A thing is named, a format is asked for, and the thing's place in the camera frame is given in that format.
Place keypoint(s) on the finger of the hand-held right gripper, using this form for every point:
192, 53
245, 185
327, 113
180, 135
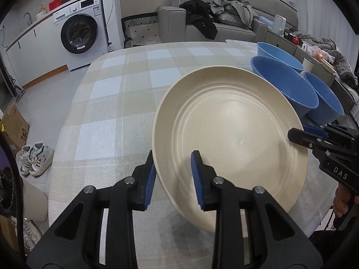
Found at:
301, 137
314, 130

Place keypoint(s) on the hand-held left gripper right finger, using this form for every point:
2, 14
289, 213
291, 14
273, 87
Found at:
197, 179

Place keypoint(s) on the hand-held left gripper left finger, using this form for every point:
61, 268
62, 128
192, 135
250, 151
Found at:
148, 185

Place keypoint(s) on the blue bowl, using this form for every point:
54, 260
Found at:
274, 53
291, 89
325, 101

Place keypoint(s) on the cream round plate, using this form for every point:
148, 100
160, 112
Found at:
238, 123

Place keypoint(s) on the person's right hand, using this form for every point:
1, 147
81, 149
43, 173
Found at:
341, 201

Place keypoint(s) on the grey side cabinet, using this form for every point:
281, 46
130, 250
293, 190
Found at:
322, 67

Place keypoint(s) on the cream tumbler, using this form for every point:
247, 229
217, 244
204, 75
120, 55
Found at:
307, 65

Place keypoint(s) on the clear plastic bag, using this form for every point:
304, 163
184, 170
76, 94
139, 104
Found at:
314, 50

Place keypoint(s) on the grey blanket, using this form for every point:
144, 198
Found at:
333, 50

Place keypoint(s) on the small red object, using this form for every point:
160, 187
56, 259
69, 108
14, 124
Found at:
295, 40

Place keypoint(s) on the white green sneaker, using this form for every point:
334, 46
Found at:
23, 159
42, 157

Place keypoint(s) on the marble coffee table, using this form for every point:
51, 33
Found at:
241, 42

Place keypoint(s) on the beige stool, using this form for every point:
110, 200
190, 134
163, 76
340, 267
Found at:
35, 201

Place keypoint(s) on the light blue pillow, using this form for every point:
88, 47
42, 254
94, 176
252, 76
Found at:
266, 20

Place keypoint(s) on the black trash bag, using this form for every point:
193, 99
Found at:
8, 193

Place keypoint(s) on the purple plastic bag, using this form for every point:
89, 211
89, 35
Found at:
4, 159

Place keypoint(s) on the cardboard box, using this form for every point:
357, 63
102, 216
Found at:
14, 126

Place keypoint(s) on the black jacket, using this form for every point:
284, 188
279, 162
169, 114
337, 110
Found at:
202, 19

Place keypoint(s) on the grey sofa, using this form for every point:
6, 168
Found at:
171, 25

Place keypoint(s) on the stick vacuum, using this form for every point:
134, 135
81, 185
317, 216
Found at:
19, 94

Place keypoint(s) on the white washing machine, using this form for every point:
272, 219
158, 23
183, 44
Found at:
81, 33

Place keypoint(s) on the white kitchen base cabinets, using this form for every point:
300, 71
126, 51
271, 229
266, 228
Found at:
36, 53

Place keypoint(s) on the white pot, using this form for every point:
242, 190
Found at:
41, 14

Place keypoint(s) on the red box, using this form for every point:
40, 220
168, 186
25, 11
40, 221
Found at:
56, 4

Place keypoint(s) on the kitchen faucet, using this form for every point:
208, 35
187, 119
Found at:
30, 19

